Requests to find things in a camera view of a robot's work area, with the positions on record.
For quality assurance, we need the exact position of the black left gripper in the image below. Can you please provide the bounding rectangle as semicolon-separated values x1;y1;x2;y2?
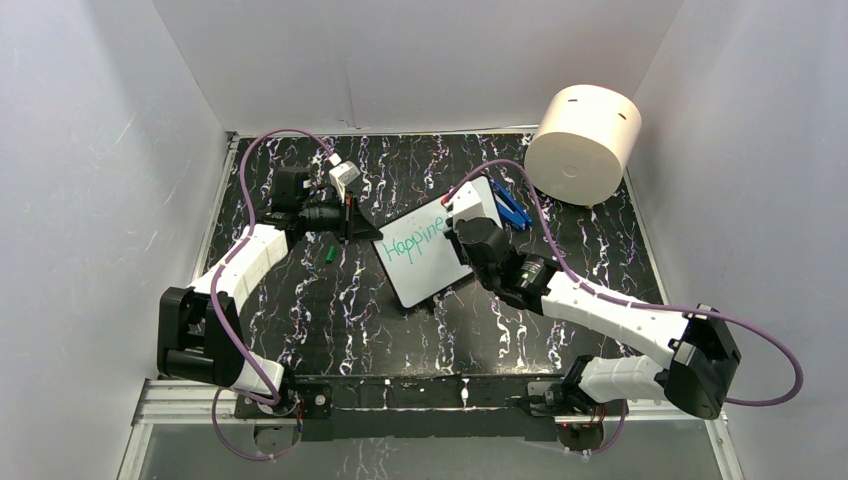
301;191;383;247

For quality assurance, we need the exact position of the white whiteboard black frame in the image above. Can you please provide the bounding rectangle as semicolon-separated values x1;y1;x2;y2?
372;198;473;308

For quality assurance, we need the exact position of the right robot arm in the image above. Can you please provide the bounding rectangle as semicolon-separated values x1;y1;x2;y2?
449;217;741;419

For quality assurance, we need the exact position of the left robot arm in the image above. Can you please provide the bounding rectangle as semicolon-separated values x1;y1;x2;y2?
157;161;383;416

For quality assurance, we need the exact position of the cream cylindrical container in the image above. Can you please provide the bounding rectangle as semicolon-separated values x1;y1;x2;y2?
524;84;642;207

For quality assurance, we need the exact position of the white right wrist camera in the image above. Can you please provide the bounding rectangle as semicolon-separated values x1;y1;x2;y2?
442;177;502;227

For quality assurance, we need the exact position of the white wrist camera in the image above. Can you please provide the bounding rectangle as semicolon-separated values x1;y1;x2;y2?
442;177;502;227
328;153;361;199

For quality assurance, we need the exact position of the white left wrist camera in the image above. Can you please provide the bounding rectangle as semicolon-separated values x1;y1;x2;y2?
328;153;361;199

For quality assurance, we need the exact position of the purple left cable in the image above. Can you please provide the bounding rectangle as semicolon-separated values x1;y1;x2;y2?
208;128;338;463

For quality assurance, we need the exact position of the aluminium frame rail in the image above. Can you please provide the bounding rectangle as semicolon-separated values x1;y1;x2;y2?
119;375;743;479

